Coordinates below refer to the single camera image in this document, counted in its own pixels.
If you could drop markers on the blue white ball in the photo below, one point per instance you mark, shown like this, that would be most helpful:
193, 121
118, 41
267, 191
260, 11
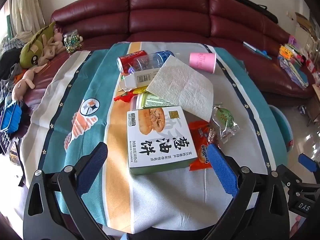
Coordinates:
302, 109

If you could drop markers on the green pastry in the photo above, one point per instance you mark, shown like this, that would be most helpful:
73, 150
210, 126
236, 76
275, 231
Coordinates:
225, 120

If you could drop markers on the thin blue white book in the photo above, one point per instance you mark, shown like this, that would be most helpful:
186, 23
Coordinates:
252, 47

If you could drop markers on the green plush toy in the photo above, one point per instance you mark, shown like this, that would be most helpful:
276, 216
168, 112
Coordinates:
35, 47

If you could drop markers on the bag of gold candies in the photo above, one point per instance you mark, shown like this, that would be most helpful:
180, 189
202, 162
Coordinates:
72, 42

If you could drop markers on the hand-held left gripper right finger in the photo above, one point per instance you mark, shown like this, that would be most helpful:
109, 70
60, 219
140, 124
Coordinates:
222, 170

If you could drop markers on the pink paper cup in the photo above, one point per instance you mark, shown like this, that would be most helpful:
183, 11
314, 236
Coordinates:
202, 62

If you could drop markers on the green white medicine box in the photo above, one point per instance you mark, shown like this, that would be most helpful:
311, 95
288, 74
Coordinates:
132, 80

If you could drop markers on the cream curtain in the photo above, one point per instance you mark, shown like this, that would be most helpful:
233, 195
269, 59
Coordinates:
27, 7

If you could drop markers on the orange snack packet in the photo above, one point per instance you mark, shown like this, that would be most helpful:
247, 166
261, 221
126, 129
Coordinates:
198, 140

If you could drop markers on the pile of colourful books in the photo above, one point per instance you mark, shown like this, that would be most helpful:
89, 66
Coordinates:
295, 67

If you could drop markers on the white green pancake box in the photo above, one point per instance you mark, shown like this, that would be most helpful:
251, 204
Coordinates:
155, 140

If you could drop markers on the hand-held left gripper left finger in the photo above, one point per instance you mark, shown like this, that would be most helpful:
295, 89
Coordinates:
92, 170

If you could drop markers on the clear bottle with blue label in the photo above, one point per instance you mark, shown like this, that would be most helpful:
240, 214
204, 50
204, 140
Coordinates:
147, 61

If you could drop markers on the pink plush toy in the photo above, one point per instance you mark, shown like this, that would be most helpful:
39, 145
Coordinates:
25, 80
53, 46

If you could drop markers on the blue plastic basket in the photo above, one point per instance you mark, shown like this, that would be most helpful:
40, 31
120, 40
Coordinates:
11, 116

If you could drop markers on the red soda can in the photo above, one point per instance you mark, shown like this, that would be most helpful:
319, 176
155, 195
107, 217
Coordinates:
128, 58

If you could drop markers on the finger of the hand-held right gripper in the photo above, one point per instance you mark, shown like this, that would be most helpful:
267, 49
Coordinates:
308, 162
287, 173

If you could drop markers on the black bag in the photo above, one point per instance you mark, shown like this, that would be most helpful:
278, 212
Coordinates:
252, 7

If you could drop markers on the cardboard box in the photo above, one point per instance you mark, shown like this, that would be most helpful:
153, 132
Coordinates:
303, 23

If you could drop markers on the green plastic cup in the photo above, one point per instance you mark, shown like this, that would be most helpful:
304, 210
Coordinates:
152, 101

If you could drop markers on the blue plastic bucket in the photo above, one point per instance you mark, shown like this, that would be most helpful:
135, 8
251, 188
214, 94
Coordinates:
283, 127

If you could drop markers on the white paper napkin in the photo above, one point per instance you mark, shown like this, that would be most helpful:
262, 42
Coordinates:
180, 85

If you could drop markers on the wooden cabinet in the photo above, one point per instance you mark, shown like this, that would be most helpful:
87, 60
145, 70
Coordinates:
313, 105

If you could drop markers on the pile of clothes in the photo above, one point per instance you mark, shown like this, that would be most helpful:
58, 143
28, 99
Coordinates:
10, 55

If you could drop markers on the red yellow snack wrapper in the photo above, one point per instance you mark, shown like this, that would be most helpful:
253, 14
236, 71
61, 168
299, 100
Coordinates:
125, 96

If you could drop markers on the dark red leather sofa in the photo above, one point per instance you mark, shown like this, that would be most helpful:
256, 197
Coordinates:
170, 17

